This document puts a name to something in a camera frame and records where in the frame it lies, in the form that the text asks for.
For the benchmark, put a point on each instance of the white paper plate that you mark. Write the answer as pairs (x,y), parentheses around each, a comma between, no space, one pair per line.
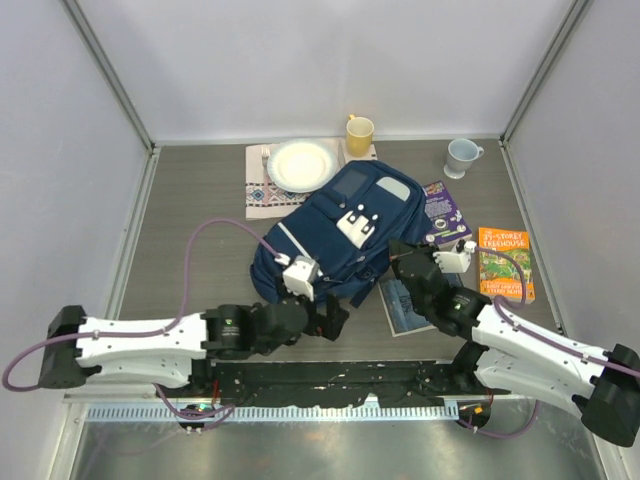
(302,165)

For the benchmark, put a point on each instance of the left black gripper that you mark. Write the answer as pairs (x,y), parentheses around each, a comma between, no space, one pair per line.
(330,324)

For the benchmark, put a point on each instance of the yellow ceramic mug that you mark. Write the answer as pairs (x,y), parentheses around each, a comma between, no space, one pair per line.
(359,135)

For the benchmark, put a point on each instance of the purple paperback book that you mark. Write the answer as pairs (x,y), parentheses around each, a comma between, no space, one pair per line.
(448,223)

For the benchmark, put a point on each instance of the navy blue student backpack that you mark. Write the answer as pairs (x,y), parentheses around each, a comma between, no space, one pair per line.
(346,227)

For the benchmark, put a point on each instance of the patterned cloth placemat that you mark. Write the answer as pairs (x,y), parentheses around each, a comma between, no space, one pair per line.
(263,199)

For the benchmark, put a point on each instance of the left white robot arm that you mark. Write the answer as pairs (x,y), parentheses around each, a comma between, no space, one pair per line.
(80,349)

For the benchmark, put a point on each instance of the orange treehouse paperback book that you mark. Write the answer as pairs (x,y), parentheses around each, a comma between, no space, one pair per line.
(499,276)

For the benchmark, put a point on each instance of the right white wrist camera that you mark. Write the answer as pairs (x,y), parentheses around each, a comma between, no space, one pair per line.
(458,259)

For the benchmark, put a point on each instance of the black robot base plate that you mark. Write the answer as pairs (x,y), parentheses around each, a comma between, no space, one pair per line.
(343,384)

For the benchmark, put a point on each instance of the slotted cable duct rail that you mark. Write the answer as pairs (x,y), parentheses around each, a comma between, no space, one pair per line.
(368,411)

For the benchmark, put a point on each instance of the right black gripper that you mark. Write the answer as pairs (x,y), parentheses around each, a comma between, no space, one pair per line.
(399,249)

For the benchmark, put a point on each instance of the pink handled fork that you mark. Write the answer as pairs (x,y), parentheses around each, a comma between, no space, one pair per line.
(265,155)

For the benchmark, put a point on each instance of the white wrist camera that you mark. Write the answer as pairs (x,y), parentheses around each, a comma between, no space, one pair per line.
(458,259)
(299,274)

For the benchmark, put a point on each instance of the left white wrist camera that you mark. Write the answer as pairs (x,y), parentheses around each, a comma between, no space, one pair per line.
(299,274)

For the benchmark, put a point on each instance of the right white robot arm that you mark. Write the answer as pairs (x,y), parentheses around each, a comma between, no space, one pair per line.
(504,351)

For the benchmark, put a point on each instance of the blue Nineteen Eighty-Four book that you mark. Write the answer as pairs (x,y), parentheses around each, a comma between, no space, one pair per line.
(398,308)

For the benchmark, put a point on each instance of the light blue footed cup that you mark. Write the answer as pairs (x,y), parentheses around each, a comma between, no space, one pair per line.
(461,154)

